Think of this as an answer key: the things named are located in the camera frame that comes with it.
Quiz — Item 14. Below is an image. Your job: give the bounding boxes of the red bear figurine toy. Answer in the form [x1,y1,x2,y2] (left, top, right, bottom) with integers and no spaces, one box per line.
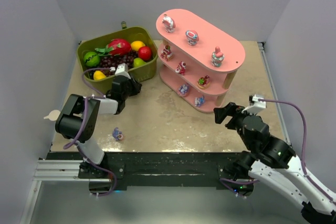
[160,45,174,61]

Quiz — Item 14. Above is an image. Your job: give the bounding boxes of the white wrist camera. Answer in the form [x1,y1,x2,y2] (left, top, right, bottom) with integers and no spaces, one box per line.
[109,63,131,79]
[242,94,266,115]

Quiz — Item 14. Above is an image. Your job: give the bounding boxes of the red apple toy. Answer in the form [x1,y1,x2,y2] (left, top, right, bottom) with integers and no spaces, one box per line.
[138,46,152,61]

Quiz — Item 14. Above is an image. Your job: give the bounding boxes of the red dragon fruit toy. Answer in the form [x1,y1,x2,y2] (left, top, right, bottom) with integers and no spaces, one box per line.
[95,38,132,56]

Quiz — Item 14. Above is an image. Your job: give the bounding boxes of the green soap pump bottle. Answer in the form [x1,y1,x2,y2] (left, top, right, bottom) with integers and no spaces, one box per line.
[44,110,60,122]

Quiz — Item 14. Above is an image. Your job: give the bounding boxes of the green lime toy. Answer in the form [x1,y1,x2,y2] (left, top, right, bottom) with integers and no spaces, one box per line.
[83,51,100,68]

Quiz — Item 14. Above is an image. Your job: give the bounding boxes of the red white figurine toy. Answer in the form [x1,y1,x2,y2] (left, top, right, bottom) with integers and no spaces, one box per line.
[175,61,186,76]

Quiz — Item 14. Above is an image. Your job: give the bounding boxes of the olive green plastic basket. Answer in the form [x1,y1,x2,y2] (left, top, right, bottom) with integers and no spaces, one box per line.
[77,27,158,93]

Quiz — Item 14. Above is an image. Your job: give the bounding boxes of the purple bunny pink disc toy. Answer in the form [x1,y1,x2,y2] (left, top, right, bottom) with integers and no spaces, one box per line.
[177,83,190,97]

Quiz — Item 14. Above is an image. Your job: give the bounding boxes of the purple grape bunch toy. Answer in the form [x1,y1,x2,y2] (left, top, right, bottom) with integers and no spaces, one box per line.
[97,50,138,70]

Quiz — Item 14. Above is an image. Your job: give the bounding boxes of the pink oval figurine toy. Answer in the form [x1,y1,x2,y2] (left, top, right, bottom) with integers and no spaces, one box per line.
[185,30,200,46]

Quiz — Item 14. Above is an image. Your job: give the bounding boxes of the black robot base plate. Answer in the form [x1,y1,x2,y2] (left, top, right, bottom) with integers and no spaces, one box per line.
[47,152,254,194]

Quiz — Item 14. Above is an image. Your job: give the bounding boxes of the aluminium frame rail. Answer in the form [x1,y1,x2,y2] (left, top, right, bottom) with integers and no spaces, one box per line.
[26,40,322,224]

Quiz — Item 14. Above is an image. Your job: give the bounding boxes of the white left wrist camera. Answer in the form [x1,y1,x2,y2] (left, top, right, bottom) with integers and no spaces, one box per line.
[109,63,131,79]

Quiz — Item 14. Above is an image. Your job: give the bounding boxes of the pink hat figurine toy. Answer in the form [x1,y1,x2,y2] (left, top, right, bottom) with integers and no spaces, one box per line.
[211,46,225,67]

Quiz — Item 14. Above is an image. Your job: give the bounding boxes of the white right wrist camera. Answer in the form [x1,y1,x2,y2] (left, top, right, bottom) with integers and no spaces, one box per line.
[242,94,266,115]

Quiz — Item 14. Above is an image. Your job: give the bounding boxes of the pink white figurine toy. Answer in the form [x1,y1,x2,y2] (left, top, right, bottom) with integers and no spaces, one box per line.
[162,14,176,33]

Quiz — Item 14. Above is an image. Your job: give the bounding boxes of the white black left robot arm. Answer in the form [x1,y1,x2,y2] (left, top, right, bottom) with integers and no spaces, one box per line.
[55,76,142,179]

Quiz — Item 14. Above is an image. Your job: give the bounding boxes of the pink egg strawberry toy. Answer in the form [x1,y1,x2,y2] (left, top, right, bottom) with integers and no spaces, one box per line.
[197,75,211,89]

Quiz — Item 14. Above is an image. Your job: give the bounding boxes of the green glass bottle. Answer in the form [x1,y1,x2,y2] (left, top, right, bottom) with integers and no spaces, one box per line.
[121,21,127,29]

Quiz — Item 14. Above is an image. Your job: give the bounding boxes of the blue purple bunny toy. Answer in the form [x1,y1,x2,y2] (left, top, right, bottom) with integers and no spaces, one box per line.
[194,96,205,107]

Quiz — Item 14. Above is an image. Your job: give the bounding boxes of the green pear toy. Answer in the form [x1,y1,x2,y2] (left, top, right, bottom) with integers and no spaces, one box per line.
[133,58,146,68]

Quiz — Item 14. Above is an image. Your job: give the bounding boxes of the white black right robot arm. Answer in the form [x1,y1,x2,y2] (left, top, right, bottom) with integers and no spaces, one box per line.
[214,97,335,223]

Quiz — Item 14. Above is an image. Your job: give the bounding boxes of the yellow lemon toy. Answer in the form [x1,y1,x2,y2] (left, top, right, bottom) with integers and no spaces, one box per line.
[93,70,107,81]

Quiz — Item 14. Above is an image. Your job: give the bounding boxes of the purple elephant figurine toy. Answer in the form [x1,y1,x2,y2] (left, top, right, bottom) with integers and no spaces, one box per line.
[112,127,124,141]

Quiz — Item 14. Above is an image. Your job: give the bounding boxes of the pink three-tier shelf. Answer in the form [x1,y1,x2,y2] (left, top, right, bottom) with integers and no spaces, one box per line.
[156,9,246,113]

